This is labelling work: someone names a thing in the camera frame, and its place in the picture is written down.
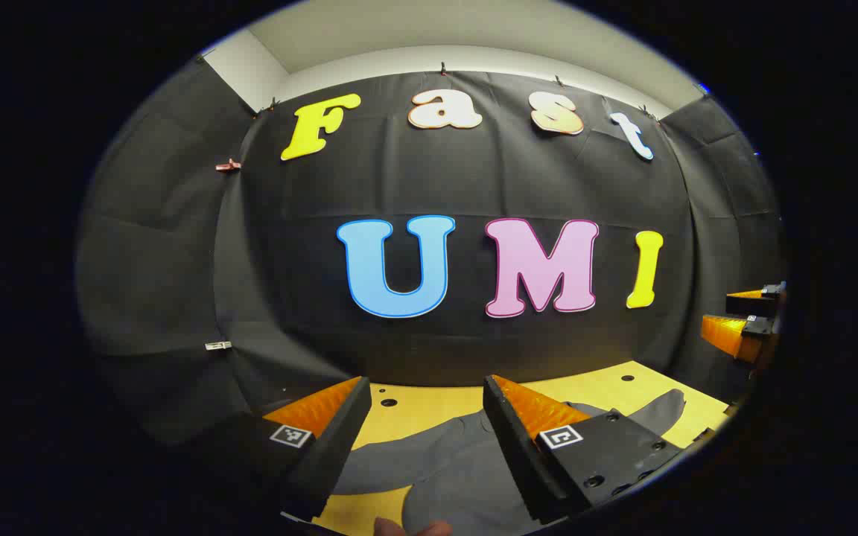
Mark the black backdrop cloth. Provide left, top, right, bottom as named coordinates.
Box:
left=75, top=56, right=786, bottom=447

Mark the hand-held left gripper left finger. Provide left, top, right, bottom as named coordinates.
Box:
left=241, top=376, right=372, bottom=523

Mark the grey polo shirt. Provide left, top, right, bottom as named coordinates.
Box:
left=328, top=389, right=687, bottom=536

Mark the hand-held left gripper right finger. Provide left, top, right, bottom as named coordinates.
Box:
left=483, top=374, right=684, bottom=526

